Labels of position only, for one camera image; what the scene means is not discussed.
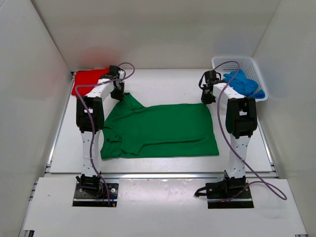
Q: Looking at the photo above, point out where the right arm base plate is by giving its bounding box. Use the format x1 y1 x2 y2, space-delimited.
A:
194 174 254 209

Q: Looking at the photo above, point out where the folded red t shirt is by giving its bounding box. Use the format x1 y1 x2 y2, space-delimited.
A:
71 68 109 97

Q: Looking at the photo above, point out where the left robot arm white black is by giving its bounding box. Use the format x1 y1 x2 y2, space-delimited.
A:
72 65 126 197

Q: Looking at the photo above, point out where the aluminium rail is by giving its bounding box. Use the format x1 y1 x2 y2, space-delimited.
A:
45 71 76 172
44 171 278 179

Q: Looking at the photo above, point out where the green t shirt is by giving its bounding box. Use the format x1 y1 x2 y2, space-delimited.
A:
100 93 219 160

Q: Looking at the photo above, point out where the blue t shirt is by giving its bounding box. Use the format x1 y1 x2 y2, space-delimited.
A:
223 69 266 99

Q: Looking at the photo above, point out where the aluminium rail front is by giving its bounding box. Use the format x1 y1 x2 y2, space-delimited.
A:
44 171 278 179

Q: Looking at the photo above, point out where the aluminium rail left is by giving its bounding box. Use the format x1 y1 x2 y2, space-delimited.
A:
45 71 76 172

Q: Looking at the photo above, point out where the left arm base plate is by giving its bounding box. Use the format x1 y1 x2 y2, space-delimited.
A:
72 176 119 207

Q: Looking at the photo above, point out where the white plastic basket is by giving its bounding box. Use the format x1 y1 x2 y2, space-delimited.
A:
211 56 268 102

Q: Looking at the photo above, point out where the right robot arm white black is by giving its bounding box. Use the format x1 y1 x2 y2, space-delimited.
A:
198 70 258 198

